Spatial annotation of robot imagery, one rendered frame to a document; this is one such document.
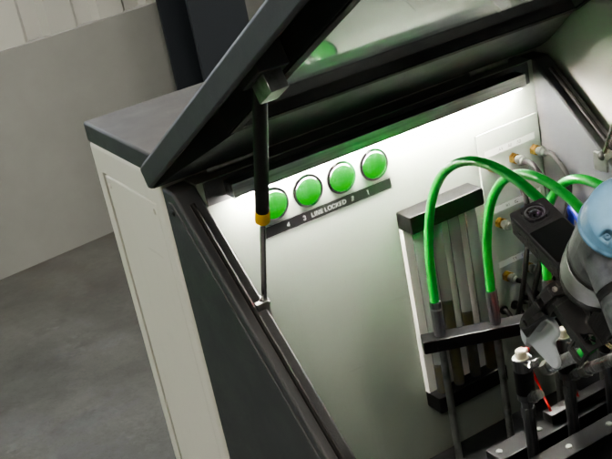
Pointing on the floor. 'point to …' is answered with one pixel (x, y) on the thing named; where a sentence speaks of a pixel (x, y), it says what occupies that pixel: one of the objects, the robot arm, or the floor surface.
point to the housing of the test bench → (161, 268)
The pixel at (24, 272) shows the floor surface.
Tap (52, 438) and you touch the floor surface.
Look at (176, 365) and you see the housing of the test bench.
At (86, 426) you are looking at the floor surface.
